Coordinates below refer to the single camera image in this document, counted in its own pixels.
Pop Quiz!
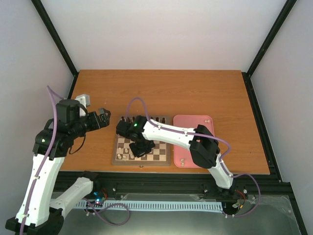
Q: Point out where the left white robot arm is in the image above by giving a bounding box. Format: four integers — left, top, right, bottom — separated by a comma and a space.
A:
5, 100, 111, 235

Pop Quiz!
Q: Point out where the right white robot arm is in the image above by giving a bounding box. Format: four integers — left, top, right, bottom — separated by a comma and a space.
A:
126, 116, 233, 189

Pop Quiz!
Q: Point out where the dark chess pieces row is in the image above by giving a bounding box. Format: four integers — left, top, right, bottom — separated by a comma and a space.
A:
120, 116, 169, 124

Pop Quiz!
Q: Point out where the wooden chess board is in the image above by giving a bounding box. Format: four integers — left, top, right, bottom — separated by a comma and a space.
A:
112, 114, 172, 167

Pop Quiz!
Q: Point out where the pink plastic tray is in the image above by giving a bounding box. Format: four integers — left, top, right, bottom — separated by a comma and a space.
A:
173, 115, 215, 168

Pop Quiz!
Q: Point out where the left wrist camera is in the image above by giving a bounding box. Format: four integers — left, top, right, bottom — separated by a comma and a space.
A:
56, 94, 90, 124

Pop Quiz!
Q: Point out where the light blue cable duct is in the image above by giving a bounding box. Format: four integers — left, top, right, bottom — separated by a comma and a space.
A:
91, 200, 223, 213

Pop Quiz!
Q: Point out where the black frame post left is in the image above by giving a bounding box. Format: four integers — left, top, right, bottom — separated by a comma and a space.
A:
31, 0, 79, 77

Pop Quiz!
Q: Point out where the black frame post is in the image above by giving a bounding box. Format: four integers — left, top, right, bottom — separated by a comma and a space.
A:
31, 0, 79, 77
246, 0, 297, 77

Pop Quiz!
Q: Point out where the black frame post right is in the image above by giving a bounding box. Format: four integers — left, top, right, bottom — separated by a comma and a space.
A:
246, 0, 297, 77

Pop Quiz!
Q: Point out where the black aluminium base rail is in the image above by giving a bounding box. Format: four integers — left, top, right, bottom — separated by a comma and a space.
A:
52, 171, 291, 200

